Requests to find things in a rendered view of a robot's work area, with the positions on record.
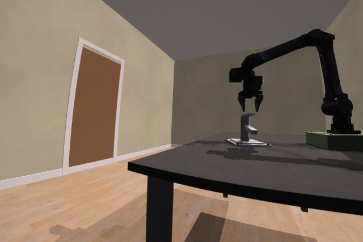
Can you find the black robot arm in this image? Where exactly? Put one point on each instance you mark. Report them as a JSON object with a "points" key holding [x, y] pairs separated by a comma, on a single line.
{"points": [[341, 108]]}

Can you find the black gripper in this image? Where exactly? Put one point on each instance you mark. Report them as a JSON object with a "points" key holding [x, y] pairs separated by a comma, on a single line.
{"points": [[249, 95]]}

